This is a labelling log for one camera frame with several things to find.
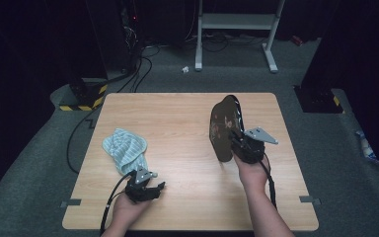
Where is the person's right hand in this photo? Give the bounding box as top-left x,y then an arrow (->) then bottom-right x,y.
234,153 -> 273,196

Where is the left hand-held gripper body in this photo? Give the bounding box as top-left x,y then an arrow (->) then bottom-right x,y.
124,166 -> 160,203

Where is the right hand-held gripper cable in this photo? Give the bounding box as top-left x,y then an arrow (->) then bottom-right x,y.
259,157 -> 278,210

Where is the light blue striped towel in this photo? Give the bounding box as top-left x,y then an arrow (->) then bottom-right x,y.
102,127 -> 149,177

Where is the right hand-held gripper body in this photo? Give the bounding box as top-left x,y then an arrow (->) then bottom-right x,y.
231,126 -> 279,165

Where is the black equipment rack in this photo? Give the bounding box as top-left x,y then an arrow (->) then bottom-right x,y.
119,0 -> 145,74

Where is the black floor cable bundle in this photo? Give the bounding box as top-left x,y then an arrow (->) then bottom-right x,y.
107,43 -> 162,94

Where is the hand-held gripper cable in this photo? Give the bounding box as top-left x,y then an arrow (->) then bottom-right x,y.
99,170 -> 136,235
259,157 -> 278,210

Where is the grey tape strip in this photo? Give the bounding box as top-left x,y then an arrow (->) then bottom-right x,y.
299,195 -> 322,205
60,198 -> 82,208

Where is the plastic packet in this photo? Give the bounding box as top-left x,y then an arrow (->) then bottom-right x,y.
354,129 -> 379,163

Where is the long black floor cable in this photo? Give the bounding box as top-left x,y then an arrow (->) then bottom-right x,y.
65,108 -> 104,176

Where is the person's left hand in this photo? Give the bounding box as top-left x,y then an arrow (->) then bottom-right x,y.
113,192 -> 152,225

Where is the yellow black striped stand base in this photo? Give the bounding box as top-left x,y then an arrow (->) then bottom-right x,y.
58,82 -> 109,112

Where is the left hand-held gripper cable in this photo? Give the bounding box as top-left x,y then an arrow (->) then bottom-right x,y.
99,170 -> 136,235

